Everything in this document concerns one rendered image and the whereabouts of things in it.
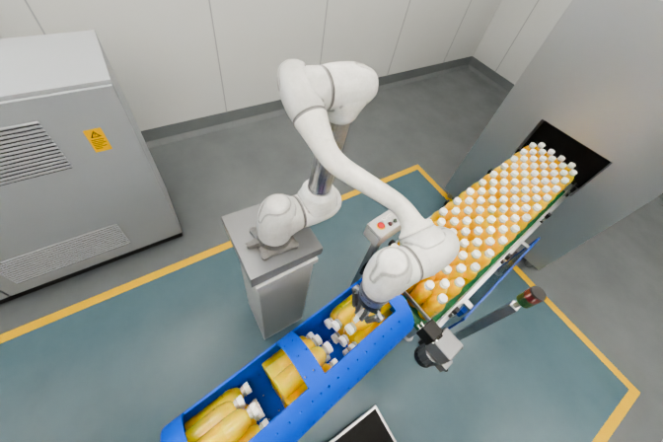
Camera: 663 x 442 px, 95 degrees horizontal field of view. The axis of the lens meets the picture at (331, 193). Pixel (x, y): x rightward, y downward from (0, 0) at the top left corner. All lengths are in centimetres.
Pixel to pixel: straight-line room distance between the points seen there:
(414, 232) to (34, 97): 164
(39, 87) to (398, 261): 165
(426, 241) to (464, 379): 196
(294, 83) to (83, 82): 117
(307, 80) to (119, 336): 220
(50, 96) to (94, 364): 164
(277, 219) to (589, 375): 273
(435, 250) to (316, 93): 52
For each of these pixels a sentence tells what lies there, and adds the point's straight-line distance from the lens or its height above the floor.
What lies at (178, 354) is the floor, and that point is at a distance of 249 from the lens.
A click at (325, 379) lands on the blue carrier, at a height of 122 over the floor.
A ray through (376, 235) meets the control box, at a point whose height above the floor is 109.
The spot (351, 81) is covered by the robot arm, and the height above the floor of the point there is 188.
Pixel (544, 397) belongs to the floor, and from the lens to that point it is 300.
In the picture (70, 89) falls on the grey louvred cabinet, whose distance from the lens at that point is 183.
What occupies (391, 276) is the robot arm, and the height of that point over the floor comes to 173.
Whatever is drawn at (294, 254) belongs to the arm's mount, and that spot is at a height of 107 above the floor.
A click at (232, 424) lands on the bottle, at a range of 116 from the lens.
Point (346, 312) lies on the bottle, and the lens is 129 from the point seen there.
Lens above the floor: 235
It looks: 51 degrees down
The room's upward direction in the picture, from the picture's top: 13 degrees clockwise
